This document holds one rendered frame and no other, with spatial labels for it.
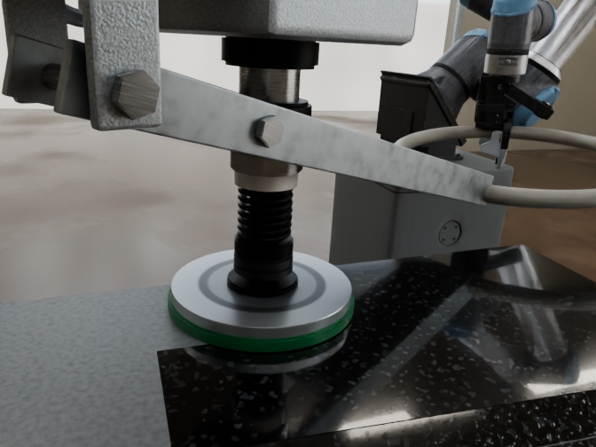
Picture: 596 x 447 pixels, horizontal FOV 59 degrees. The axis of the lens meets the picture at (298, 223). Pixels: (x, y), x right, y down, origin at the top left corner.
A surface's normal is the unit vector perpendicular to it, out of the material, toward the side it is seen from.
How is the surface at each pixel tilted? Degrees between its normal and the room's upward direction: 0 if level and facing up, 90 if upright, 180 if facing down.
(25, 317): 0
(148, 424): 0
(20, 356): 0
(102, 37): 90
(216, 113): 90
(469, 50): 52
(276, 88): 90
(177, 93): 90
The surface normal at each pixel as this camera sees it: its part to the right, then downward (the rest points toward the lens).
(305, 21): 0.70, 0.27
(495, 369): 0.05, -0.94
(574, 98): 0.35, 0.32
